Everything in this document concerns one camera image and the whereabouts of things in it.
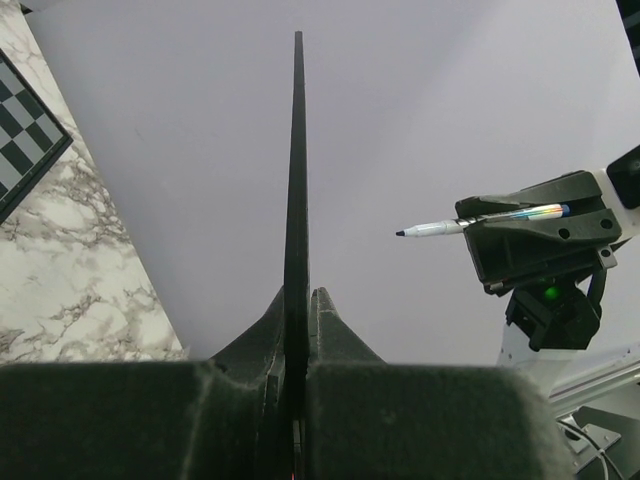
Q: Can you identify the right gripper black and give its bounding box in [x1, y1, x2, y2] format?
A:
[455, 170, 622, 350]

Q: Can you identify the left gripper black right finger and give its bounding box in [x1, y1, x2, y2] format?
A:
[305, 288, 573, 479]

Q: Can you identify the whiteboard with black frame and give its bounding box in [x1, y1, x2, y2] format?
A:
[283, 31, 310, 479]

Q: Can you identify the black grey chessboard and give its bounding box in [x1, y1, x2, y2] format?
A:
[1, 53, 73, 220]

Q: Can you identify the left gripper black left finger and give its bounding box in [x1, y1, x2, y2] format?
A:
[1, 297, 288, 479]

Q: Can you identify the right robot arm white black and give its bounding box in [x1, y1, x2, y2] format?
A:
[455, 149, 639, 390]

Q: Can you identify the blue whiteboard marker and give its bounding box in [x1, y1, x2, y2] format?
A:
[395, 204, 571, 238]

